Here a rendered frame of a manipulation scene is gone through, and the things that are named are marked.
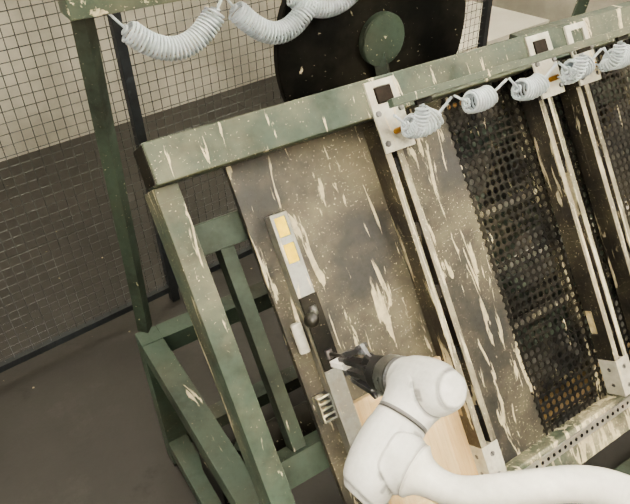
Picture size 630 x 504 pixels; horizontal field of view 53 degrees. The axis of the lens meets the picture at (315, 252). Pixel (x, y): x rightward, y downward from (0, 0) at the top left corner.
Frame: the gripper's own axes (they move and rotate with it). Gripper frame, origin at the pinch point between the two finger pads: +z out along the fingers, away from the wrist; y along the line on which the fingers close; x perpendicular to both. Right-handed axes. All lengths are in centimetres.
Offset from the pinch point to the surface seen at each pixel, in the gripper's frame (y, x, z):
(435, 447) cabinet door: 39.6, 25.7, 15.2
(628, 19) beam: -59, 142, 7
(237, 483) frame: 40, -21, 60
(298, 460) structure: 25.1, -11.8, 20.5
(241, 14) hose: -94, 23, 38
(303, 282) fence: -19.2, 3.1, 13.0
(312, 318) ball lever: -12.6, -2.8, 1.3
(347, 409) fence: 16.1, 3.0, 12.9
